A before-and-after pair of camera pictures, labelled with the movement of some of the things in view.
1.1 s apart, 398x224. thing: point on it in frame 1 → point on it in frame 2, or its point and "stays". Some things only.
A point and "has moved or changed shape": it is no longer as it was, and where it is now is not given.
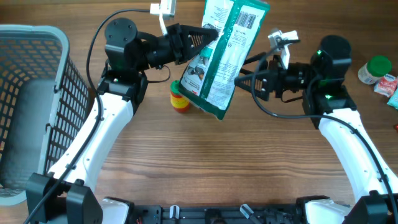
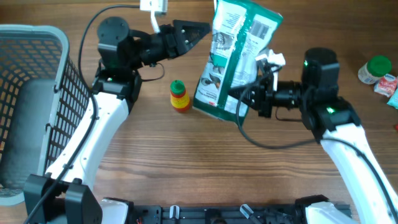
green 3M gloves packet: x=209 y=76 has moved or changed shape
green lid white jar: x=375 y=69 stays
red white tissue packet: x=387 y=86 stays
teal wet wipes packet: x=393 y=101 stays
